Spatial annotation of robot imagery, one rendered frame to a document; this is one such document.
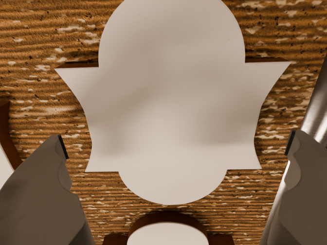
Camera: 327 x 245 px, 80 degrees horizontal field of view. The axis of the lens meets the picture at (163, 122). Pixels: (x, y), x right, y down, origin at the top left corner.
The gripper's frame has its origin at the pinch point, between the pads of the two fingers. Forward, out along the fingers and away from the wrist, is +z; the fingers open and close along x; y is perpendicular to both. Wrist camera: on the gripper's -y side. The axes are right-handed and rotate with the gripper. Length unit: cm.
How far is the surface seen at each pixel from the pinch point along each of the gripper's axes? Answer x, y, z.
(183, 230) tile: 0.8, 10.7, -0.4
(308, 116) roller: 10.6, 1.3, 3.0
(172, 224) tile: -0.1, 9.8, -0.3
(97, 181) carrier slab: -6.2, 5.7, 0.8
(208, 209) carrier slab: 3.1, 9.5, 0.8
